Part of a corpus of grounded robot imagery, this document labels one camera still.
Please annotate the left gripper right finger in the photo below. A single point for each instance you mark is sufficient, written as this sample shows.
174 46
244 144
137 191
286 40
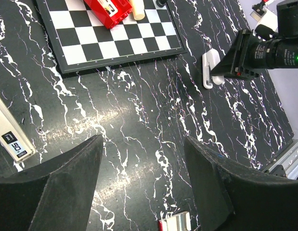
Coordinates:
230 196

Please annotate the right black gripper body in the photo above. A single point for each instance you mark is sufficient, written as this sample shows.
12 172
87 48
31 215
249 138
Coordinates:
249 49

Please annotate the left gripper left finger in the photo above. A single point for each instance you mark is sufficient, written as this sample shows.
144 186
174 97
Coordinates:
55 195

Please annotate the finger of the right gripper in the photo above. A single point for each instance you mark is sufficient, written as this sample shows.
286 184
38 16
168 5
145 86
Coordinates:
228 64

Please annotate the white plastic stapler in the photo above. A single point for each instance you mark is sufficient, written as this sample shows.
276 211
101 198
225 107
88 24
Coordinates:
209 60

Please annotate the grey metal stapler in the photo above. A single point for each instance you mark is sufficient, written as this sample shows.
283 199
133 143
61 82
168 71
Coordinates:
12 137

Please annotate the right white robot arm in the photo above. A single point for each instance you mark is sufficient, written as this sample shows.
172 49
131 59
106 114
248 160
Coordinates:
282 49

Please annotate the black chess pawn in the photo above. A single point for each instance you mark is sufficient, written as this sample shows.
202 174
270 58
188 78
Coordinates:
161 3

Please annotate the cream toy microphone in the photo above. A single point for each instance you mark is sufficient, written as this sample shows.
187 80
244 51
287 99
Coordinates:
138 9

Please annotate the red toy brick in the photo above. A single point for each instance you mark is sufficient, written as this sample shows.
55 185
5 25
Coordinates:
110 12

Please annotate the black white chessboard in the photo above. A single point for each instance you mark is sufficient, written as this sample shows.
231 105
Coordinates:
80 42

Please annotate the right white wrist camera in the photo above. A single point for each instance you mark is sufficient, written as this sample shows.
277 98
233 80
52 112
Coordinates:
267 24

